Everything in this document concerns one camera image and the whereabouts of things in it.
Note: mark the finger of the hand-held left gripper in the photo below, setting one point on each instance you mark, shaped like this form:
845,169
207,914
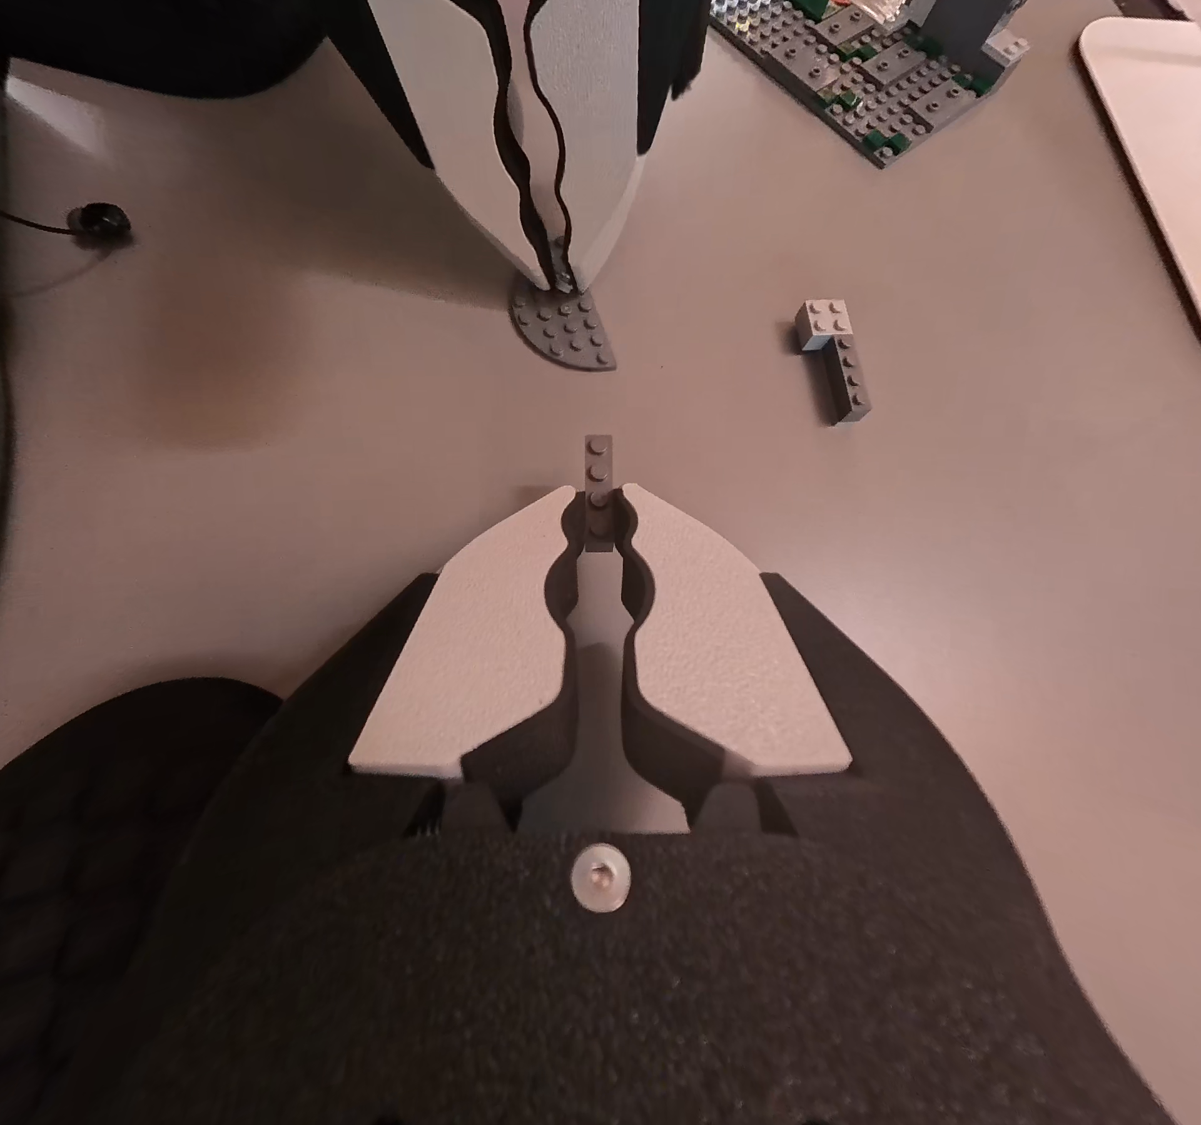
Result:
450,110
604,92

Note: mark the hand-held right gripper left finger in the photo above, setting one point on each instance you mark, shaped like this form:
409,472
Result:
450,664

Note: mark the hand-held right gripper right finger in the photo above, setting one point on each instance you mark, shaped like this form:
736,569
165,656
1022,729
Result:
741,664

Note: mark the dark grey long brick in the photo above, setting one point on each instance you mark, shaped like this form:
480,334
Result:
598,495
849,383

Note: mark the grey quarter-round plate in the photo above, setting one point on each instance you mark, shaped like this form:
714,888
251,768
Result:
568,331

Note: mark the light grey square brick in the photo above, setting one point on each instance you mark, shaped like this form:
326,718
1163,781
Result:
824,325

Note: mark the grey desk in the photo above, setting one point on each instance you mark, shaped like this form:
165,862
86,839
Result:
281,439

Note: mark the grey brick model on baseplate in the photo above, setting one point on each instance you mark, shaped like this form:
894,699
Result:
892,45

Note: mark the white book stand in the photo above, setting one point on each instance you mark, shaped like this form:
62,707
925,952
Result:
1154,139

